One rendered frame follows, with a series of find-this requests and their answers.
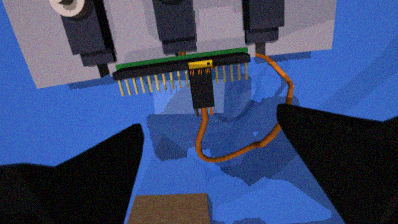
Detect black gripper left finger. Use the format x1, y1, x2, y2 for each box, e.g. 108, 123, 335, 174
0, 123, 145, 224

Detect grey rectangular base plate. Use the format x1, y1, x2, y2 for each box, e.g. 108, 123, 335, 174
2, 0, 336, 89

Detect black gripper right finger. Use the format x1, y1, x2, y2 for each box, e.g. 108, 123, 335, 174
276, 103, 398, 224

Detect black pin header strip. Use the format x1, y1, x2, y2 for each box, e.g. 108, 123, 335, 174
112, 47, 250, 81

